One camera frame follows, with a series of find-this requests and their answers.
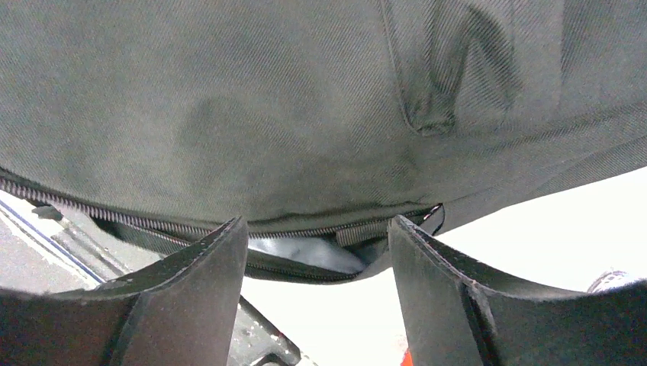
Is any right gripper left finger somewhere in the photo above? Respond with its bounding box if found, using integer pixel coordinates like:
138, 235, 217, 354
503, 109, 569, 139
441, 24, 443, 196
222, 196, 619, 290
1, 218, 248, 365

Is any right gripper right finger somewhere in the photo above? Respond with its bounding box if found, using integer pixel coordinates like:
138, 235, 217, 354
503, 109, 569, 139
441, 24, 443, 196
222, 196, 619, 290
388, 217, 646, 366

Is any black student backpack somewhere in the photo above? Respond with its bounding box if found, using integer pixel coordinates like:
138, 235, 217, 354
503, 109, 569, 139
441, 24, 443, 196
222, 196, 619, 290
1, 1, 646, 283

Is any red window toy brick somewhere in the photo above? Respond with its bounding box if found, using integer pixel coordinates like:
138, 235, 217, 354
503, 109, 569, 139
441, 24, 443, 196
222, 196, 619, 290
401, 349, 413, 366

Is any clear round glitter jar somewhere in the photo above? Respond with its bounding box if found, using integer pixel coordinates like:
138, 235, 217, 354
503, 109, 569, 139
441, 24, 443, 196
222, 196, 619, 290
587, 271, 636, 294

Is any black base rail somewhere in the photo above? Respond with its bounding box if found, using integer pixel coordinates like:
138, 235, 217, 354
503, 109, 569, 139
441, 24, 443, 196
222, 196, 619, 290
1, 193, 306, 365

